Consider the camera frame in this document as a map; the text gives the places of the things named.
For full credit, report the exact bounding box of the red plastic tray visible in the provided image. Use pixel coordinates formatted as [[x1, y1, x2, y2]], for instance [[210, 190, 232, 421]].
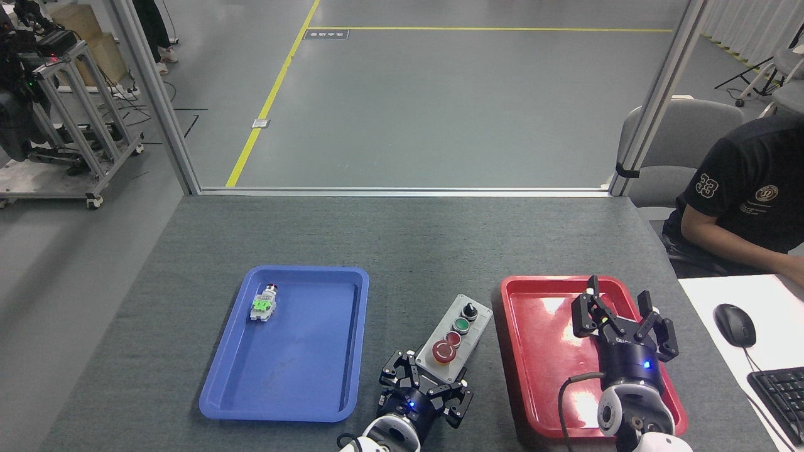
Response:
[[500, 275, 688, 439]]

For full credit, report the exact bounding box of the grey control box with buttons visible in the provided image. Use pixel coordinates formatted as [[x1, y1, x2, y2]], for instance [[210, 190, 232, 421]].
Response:
[[414, 293, 494, 387]]

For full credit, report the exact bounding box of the white desk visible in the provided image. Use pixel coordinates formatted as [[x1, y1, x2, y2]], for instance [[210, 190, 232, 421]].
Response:
[[677, 273, 804, 452]]

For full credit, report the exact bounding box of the brown cardboard box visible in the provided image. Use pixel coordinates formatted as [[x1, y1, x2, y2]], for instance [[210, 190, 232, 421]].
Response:
[[47, 3, 131, 89]]

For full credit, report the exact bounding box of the black tripod stand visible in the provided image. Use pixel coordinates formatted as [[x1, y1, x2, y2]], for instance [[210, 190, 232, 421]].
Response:
[[714, 24, 804, 108]]

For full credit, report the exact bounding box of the white green push button switch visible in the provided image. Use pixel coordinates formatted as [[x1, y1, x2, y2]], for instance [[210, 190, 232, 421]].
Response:
[[249, 283, 281, 323]]

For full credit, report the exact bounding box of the aluminium frame cart on wheels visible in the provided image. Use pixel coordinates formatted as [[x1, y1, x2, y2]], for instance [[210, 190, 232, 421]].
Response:
[[0, 39, 146, 211]]

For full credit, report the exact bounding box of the white curtain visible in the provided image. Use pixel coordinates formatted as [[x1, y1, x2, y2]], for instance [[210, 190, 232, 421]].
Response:
[[700, 0, 804, 71]]

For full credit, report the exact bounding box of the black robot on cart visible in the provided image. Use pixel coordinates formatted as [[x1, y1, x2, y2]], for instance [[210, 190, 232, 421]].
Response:
[[0, 0, 85, 165]]

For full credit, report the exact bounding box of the black computer mouse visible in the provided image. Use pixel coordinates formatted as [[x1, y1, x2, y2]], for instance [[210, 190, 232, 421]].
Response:
[[714, 303, 758, 349]]

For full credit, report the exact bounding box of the seated person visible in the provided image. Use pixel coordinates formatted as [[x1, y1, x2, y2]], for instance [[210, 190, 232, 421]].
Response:
[[661, 113, 804, 289]]

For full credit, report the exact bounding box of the black keyboard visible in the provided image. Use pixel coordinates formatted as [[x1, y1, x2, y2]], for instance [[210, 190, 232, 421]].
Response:
[[746, 367, 804, 448]]

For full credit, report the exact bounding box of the grey chair on wheels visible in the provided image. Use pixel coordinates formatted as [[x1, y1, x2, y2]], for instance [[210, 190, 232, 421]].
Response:
[[757, 47, 804, 120]]

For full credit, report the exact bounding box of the grey office chair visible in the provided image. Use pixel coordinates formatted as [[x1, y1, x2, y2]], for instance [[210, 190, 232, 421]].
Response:
[[616, 95, 746, 222]]

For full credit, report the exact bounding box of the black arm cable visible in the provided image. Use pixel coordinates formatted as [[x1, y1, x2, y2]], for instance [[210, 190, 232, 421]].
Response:
[[557, 371, 607, 452]]

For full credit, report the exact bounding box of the silver aluminium post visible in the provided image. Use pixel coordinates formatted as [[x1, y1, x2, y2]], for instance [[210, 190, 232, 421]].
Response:
[[607, 0, 712, 197], [110, 0, 203, 196]]

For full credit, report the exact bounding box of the black mouse cable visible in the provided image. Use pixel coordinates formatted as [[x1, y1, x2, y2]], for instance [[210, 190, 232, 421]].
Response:
[[742, 345, 789, 452]]

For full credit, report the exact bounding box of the blue plastic tray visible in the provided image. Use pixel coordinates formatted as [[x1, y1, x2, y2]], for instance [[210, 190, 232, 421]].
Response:
[[199, 265, 370, 423]]

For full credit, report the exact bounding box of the walking person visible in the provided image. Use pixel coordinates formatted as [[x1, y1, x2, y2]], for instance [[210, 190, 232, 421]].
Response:
[[131, 0, 180, 77]]

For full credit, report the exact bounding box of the silver aluminium rail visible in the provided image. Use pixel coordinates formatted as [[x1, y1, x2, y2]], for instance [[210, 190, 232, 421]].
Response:
[[198, 186, 614, 198]]

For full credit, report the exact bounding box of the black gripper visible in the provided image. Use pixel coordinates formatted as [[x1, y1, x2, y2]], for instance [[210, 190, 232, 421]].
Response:
[[378, 349, 474, 434], [570, 274, 680, 395]]

